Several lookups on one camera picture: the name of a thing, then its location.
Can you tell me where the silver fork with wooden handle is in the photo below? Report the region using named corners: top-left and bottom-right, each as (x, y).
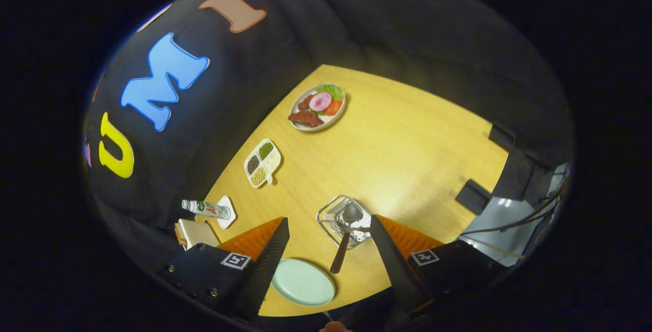
top-left (325, 211), bottom-right (352, 236)

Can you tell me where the pale green round plate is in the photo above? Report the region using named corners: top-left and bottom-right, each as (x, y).
top-left (270, 258), bottom-right (336, 307)

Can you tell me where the silver spoon with wooden handle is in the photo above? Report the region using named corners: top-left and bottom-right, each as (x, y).
top-left (330, 203), bottom-right (363, 274)

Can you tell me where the clear bottle with green label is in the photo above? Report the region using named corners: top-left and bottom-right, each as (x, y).
top-left (181, 199), bottom-right (231, 220)

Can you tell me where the metal wire cutlery rack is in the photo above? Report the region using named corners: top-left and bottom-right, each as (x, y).
top-left (316, 195), bottom-right (373, 250)

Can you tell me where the black table clamp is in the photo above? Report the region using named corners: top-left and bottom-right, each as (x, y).
top-left (454, 179), bottom-right (494, 215)
top-left (488, 124), bottom-right (516, 153)

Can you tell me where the white square coaster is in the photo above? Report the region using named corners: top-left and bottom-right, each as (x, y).
top-left (217, 196), bottom-right (237, 230)

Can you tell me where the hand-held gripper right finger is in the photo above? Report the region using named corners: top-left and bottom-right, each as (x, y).
top-left (370, 214), bottom-right (510, 330)

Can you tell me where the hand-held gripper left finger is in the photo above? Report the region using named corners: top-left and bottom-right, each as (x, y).
top-left (160, 216), bottom-right (290, 321)

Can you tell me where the cream white toaster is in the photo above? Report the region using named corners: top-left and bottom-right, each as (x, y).
top-left (175, 218), bottom-right (221, 251)

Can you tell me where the white divided tray with beans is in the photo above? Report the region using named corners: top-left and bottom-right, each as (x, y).
top-left (243, 138), bottom-right (282, 189)

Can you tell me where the bundle of dark cables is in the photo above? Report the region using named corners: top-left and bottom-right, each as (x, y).
top-left (458, 179), bottom-right (571, 261)

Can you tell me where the white plate with toy food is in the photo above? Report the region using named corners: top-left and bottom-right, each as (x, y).
top-left (288, 83), bottom-right (347, 133)

